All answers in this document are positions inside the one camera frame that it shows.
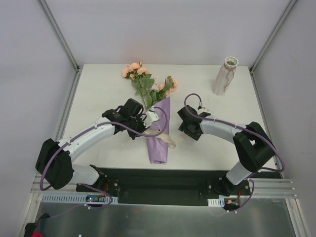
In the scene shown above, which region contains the aluminium rail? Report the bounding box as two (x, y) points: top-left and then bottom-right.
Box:
(248, 178), (299, 199)

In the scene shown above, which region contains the right white cable duct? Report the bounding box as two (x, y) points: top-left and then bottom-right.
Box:
(207, 197), (225, 207)

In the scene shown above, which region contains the white ribbed ceramic vase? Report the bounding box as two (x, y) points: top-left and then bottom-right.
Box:
(212, 56), (239, 96)

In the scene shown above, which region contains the aluminium frame post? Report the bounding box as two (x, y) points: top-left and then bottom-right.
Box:
(37, 0), (80, 73)
(249, 0), (299, 75)

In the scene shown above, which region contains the white cable duct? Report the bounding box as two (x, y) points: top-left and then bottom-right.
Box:
(41, 194), (119, 204)
(207, 197), (225, 207)

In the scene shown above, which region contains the pink flower stem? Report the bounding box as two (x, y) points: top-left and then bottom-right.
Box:
(122, 62), (155, 109)
(146, 76), (178, 109)

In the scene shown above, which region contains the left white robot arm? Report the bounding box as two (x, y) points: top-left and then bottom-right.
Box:
(35, 99), (148, 192)

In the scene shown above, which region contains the red black object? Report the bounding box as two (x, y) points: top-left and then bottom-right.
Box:
(23, 213), (50, 237)

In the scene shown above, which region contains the cream printed ribbon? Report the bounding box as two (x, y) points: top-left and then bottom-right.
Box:
(144, 129), (189, 149)

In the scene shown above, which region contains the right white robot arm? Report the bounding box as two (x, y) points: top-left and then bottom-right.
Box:
(177, 106), (275, 197)

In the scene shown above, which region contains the left aluminium frame post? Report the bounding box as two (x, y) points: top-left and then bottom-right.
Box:
(37, 0), (80, 73)

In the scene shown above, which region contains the right aluminium frame post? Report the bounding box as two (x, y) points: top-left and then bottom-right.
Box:
(249, 0), (299, 75)

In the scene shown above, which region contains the left white cable duct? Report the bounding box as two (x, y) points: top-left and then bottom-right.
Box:
(41, 194), (119, 204)

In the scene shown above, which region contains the purple pink wrapping paper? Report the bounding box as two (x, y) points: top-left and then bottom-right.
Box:
(147, 97), (171, 164)

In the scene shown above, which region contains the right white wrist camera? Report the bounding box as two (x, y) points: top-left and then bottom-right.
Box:
(197, 103), (211, 113)

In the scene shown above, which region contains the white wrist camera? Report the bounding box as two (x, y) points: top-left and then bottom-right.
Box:
(197, 103), (211, 113)
(141, 107), (160, 128)

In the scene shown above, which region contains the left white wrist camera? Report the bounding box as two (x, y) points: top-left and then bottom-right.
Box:
(141, 107), (160, 128)

